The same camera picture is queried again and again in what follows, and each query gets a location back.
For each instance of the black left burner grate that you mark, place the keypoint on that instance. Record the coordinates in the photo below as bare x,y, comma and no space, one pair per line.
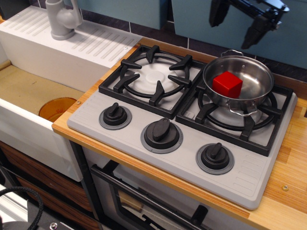
152,81

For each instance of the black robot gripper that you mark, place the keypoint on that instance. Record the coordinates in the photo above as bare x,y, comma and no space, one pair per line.
267,16

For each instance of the wooden drawer front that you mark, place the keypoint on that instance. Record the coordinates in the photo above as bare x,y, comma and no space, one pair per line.
62,196

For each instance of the black oven door handle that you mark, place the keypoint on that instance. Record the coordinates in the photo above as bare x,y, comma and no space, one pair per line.
106,173

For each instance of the grey toy faucet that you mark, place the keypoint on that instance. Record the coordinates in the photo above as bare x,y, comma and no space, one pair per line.
63,21

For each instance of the grey toy stove top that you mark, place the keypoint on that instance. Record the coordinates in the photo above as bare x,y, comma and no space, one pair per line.
243,185

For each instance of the black middle stove knob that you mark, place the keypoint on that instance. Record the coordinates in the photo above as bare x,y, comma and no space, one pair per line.
162,136

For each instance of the black stove knob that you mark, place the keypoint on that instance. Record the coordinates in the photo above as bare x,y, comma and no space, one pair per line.
115,117
215,159
162,136

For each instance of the black burner grate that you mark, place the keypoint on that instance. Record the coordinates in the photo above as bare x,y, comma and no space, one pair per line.
152,81
262,132

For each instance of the white toy sink unit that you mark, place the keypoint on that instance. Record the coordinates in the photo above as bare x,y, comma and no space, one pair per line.
35,69

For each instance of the black right burner grate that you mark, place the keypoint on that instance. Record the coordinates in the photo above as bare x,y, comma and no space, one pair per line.
262,132

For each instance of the black right stove knob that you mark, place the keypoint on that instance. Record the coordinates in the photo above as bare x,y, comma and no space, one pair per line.
215,159

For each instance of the orange plastic plate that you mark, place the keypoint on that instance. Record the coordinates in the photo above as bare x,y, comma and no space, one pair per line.
55,108

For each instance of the stainless steel pan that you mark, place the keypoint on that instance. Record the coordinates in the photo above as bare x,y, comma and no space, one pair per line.
258,81

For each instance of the black left stove knob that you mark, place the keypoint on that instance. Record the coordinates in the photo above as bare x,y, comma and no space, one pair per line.
115,117

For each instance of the toy oven door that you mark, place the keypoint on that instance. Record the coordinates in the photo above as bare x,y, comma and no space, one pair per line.
137,216

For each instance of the red wooden cube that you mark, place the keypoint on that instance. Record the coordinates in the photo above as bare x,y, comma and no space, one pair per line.
227,84

